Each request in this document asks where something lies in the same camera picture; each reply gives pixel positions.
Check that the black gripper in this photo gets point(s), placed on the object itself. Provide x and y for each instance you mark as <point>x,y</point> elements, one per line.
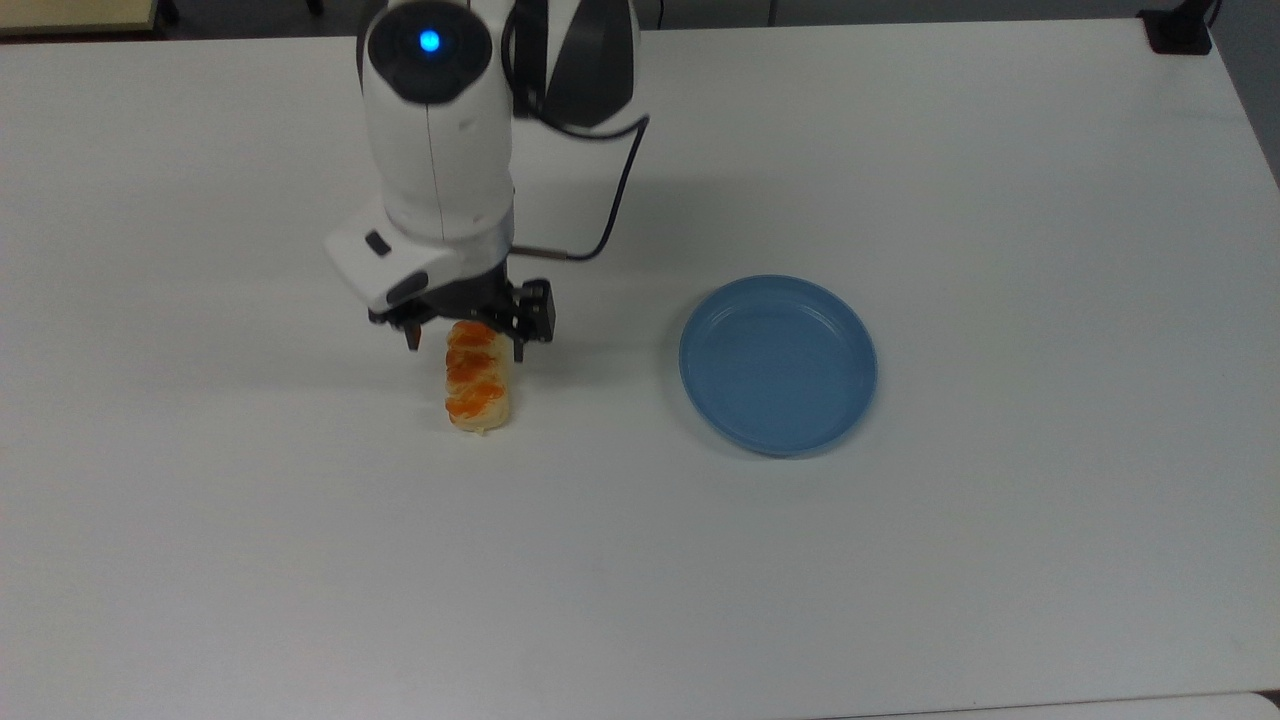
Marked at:
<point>460,300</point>

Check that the orange glazed bread roll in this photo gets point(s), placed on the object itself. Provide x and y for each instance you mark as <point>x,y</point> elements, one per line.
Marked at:
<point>478,390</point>

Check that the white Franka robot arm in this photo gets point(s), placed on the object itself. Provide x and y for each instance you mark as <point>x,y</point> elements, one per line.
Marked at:
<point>440,150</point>

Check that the blue round plate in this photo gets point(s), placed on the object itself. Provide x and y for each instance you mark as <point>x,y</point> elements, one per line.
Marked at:
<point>780,370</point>

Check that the light wooden desk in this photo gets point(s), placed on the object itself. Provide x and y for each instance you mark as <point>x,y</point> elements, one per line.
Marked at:
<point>70,12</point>

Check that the black clamp stand base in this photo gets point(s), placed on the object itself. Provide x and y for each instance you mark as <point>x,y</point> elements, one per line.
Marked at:
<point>1178,35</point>

